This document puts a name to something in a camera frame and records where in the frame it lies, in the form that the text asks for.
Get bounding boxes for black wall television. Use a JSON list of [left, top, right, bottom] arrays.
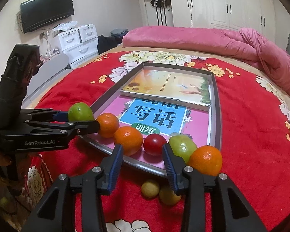
[[20, 0, 75, 34]]

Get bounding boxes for metal tray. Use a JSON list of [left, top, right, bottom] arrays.
[[78, 62, 223, 178]]

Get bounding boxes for beige bed sheet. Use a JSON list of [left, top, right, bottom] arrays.
[[94, 45, 290, 136]]

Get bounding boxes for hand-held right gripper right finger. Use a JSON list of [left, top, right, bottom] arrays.
[[162, 143, 269, 232]]

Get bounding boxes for pink book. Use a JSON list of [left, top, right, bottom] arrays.
[[97, 95, 212, 170]]

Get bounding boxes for red floral blanket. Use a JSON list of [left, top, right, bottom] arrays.
[[22, 49, 290, 232]]

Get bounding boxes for white wardrobe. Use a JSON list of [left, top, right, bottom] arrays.
[[168, 0, 277, 41]]

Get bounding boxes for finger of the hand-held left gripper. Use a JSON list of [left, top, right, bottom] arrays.
[[20, 108, 70, 124], [22, 119, 101, 142]]

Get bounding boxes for grey bin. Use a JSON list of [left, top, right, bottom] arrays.
[[110, 28, 129, 38]]

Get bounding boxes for white plastic bag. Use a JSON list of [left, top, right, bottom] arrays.
[[51, 21, 78, 32]]

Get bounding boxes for grey low cabinet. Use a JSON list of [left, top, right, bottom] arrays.
[[22, 53, 69, 104]]

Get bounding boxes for green apple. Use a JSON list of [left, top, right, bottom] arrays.
[[169, 135, 198, 165], [68, 102, 95, 122]]

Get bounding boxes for white door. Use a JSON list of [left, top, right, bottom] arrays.
[[141, 0, 174, 27]]

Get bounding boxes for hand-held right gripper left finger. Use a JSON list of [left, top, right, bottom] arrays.
[[20, 144, 124, 232]]

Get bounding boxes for pink quilt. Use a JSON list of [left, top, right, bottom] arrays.
[[122, 25, 290, 99]]

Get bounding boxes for small yellow-green fruit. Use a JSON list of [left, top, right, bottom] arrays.
[[159, 185, 182, 206], [141, 179, 160, 199]]

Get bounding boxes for red tomato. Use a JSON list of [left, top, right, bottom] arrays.
[[143, 134, 168, 156]]

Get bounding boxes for white drawer cabinet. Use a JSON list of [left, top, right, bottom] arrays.
[[51, 24, 99, 69]]

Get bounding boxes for sunflower cover book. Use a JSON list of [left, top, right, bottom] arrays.
[[120, 69, 212, 107]]

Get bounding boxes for orange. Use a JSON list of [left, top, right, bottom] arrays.
[[96, 113, 120, 139], [187, 145, 223, 176], [114, 126, 144, 156]]

